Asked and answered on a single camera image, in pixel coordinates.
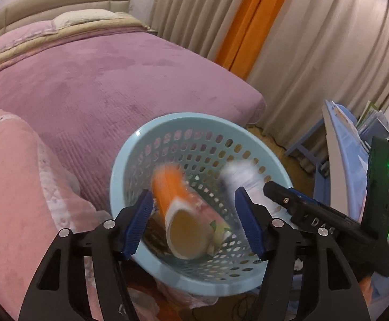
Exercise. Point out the orange cylindrical can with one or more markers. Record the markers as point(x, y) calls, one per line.
point(177, 214)

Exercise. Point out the orange curtain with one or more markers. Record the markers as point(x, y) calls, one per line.
point(251, 23)

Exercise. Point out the purple bedspread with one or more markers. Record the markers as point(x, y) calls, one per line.
point(114, 90)

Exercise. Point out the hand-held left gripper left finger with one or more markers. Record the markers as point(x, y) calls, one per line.
point(137, 227)

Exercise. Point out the pink bottle with fruit label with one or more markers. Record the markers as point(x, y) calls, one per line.
point(219, 230)

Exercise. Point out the cream pillow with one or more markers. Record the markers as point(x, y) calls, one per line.
point(84, 16)

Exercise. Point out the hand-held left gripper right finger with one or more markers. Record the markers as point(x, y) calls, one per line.
point(249, 224)

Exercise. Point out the light blue plastic basket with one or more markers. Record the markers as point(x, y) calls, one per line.
point(194, 147)

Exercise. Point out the beige padded headboard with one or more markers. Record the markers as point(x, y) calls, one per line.
point(57, 1)

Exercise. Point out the small blue stool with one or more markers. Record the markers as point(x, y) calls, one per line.
point(303, 147)

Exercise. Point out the stack of books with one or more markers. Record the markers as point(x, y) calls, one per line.
point(371, 120)

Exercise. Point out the purple pillow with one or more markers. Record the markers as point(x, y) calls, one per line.
point(20, 36)

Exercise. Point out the small white blue carton box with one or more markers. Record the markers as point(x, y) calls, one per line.
point(248, 180)

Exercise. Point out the light blue plastic table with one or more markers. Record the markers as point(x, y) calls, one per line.
point(344, 147)

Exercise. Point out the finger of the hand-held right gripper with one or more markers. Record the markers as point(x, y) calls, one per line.
point(301, 207)

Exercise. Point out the beige curtain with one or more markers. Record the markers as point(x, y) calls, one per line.
point(314, 50)

